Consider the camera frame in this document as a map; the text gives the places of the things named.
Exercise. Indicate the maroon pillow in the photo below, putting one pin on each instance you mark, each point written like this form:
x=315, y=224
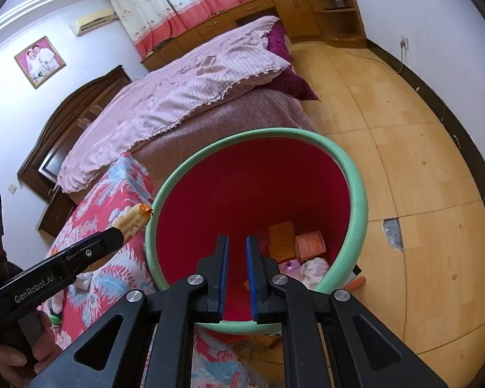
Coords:
x=291, y=76

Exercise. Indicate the bed with pink cover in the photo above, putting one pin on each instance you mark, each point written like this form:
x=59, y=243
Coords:
x=226, y=121

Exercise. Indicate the long wooden cabinet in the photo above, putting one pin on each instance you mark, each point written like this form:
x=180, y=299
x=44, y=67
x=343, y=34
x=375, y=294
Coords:
x=226, y=20

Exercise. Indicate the yellow foam net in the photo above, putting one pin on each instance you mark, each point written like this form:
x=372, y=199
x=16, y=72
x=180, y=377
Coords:
x=282, y=240

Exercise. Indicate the dark wooden nightstand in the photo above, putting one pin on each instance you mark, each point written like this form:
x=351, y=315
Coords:
x=58, y=214

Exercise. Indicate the framed wall photo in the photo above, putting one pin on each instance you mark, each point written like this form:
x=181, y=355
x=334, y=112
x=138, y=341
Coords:
x=39, y=62

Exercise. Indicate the green-rimmed red bin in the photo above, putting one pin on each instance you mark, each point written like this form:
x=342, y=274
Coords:
x=246, y=194

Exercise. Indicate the wooden corner shelf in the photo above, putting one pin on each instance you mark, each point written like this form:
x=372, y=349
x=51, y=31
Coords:
x=339, y=24

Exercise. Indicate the orange box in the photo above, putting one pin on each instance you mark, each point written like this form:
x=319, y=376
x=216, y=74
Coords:
x=310, y=245

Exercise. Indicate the red floral tablecloth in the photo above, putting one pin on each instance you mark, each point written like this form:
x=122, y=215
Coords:
x=105, y=206

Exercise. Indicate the white wall socket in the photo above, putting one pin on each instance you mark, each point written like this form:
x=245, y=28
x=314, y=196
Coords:
x=405, y=43

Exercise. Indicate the dark wooden headboard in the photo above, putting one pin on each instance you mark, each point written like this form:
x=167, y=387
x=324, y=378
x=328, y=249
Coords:
x=52, y=141

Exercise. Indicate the pink and white soft item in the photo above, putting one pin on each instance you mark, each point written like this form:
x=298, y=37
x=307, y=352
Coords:
x=309, y=270

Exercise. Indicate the wall air conditioner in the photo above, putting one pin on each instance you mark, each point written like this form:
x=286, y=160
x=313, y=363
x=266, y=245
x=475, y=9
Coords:
x=93, y=22

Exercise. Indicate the small orange object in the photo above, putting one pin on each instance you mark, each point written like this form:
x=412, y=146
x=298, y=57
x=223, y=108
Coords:
x=356, y=283

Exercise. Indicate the small green toy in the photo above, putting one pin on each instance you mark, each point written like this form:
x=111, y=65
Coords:
x=55, y=319

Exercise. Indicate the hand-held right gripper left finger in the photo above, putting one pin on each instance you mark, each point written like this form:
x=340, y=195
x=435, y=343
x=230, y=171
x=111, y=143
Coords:
x=223, y=275

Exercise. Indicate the person's left hand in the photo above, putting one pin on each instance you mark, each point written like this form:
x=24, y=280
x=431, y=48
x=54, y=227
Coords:
x=12, y=367

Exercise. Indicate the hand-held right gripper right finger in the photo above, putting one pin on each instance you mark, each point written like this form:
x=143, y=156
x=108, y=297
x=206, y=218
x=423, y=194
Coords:
x=251, y=279

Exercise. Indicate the pink checked quilt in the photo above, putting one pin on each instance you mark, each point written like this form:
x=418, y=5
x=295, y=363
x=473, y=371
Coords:
x=165, y=97

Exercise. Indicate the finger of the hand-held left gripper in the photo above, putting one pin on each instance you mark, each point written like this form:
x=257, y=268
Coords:
x=101, y=244

